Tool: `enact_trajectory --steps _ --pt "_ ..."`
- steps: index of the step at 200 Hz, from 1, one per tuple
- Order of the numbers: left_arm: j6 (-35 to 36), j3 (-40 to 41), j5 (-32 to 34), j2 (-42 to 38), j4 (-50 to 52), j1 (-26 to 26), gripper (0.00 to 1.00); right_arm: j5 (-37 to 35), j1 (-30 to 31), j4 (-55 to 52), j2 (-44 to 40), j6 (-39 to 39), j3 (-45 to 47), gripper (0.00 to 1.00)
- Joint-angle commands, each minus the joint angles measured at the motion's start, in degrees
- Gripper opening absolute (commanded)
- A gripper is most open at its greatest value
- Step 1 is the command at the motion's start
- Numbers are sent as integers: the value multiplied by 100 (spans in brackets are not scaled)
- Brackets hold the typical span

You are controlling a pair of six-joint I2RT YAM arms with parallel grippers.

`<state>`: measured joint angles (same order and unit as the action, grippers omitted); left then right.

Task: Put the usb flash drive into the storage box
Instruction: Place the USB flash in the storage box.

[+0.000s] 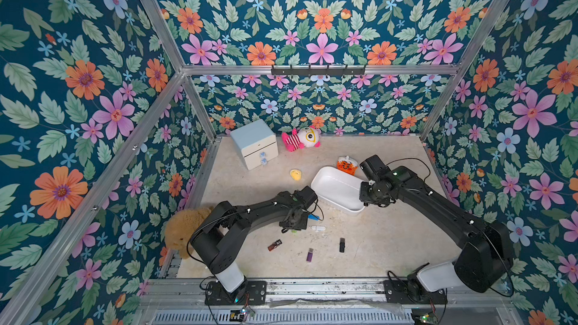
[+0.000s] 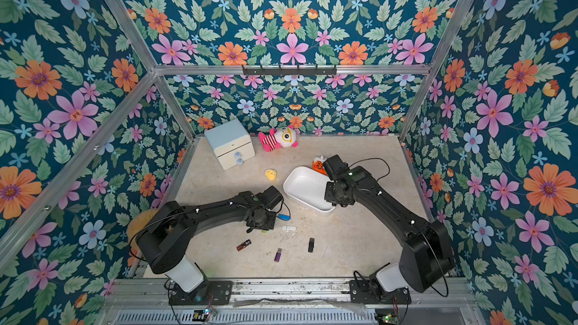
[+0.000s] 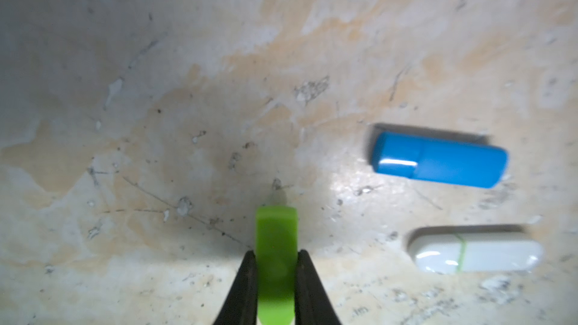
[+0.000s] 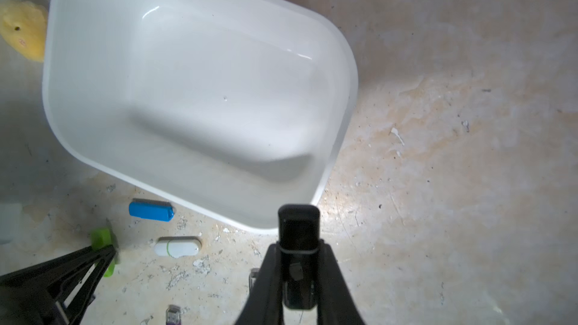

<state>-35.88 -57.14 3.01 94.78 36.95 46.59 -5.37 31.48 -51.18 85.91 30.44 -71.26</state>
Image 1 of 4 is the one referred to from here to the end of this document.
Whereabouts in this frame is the red swivel usb drive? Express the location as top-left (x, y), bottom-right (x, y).
top-left (267, 239), bottom-right (282, 251)

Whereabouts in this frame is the white plastic storage box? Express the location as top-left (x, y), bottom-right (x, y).
top-left (311, 166), bottom-right (366, 215)

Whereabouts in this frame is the black usb drive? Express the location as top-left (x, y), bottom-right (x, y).
top-left (339, 238), bottom-right (346, 253)

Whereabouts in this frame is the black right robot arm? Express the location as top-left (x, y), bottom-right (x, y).
top-left (359, 155), bottom-right (514, 293)

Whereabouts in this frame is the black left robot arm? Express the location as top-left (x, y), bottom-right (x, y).
top-left (186, 186), bottom-right (319, 296)

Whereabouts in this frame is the purple usb drive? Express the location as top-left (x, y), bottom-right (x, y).
top-left (306, 248), bottom-right (314, 263)

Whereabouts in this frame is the orange tiger plush pouch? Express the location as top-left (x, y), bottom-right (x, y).
top-left (337, 156), bottom-right (359, 175)

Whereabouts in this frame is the white pink fish plush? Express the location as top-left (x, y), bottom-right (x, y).
top-left (281, 126), bottom-right (322, 152)

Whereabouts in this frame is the light blue mini drawer cabinet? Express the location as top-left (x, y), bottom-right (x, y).
top-left (230, 120), bottom-right (279, 170)

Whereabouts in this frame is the brown teddy bear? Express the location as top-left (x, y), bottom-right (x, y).
top-left (165, 207), bottom-right (214, 259)

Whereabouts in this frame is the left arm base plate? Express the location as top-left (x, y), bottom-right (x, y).
top-left (205, 281), bottom-right (267, 306)

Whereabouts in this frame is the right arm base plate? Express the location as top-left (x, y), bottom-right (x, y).
top-left (383, 279), bottom-right (446, 305)

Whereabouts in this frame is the black hook rail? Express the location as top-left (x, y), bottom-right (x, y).
top-left (271, 65), bottom-right (367, 77)

